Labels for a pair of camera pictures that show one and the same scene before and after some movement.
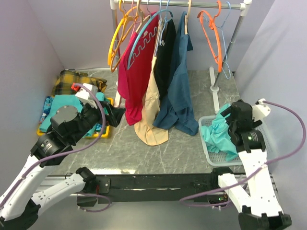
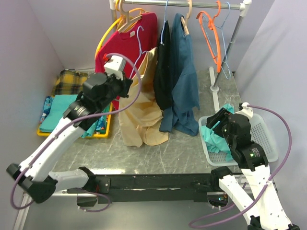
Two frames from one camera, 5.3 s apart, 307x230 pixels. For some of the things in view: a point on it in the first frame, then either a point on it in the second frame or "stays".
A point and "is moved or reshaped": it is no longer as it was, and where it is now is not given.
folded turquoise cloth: x=56 y=102 stays
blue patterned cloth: x=47 y=108 stays
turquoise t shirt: x=217 y=135 stays
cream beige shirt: x=146 y=132 is moved or reshaped
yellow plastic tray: x=104 y=135 stays
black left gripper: x=115 y=114 to x=125 y=85
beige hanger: x=140 y=17 to x=121 y=3
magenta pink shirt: x=132 y=83 to x=129 y=43
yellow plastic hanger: x=124 y=17 to x=112 y=23
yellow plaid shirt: x=62 y=86 stays
